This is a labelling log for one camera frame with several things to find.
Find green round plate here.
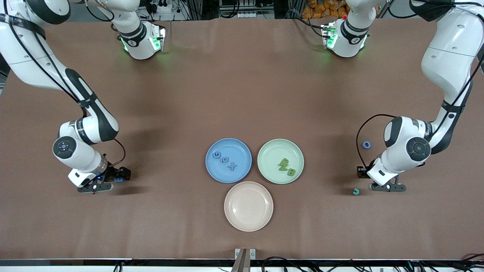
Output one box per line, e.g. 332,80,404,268
257,138,304,185

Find black table edge rail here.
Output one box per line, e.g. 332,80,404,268
0,259,484,267

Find beige round plate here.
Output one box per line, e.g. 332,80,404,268
224,181,274,232

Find white power strip black plugs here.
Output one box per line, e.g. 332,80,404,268
149,0,172,14

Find black cable bundle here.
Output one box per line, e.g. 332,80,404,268
261,253,484,272

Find orange packaged items pile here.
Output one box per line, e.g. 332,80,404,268
302,0,350,19

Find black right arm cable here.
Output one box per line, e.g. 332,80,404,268
0,0,126,167

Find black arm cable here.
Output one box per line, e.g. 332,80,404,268
356,0,484,169
0,0,126,167

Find blue round plate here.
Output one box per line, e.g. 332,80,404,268
205,138,252,184

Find metal bracket with post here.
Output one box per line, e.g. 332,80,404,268
234,248,257,272

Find brown table cover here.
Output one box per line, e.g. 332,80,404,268
0,17,484,261

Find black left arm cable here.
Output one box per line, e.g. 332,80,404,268
356,0,484,169

